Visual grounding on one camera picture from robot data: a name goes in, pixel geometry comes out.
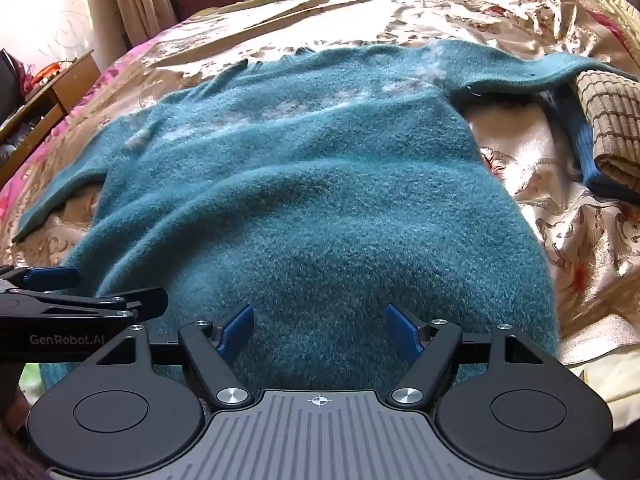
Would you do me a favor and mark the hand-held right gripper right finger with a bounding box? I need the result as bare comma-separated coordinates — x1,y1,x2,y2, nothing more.
385,304,548,407

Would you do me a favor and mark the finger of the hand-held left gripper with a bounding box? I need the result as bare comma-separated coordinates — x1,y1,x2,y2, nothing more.
0,287,169,322
0,265,82,293

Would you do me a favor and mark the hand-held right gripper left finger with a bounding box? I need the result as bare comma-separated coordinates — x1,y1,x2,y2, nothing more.
95,302,256,408

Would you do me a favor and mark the teal knitted sweater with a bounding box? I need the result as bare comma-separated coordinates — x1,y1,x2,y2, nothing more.
12,40,638,401

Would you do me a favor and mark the person's left forearm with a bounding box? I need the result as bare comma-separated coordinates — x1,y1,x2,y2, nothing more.
0,425,48,480

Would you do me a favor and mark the wooden desk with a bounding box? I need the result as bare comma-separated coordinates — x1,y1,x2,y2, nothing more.
0,50,102,187

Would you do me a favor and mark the dark monitor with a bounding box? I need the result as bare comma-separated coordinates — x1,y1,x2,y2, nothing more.
0,48,24,122

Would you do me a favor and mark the orange item on desk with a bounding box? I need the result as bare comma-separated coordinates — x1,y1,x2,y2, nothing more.
29,61,67,87

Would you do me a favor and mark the white electric fan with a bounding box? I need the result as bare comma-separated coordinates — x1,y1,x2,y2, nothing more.
36,4,97,67

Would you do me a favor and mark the blue folded cloth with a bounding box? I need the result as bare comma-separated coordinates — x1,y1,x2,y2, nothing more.
542,85,626,197

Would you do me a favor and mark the beige curtain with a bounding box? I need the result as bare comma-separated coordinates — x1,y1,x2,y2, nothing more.
104,0,182,47

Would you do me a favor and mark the brown checked folded cloth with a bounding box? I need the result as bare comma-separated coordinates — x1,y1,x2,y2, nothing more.
570,71,640,191

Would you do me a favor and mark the floral satin bedspread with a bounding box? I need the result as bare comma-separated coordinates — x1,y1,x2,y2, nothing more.
0,0,640,411

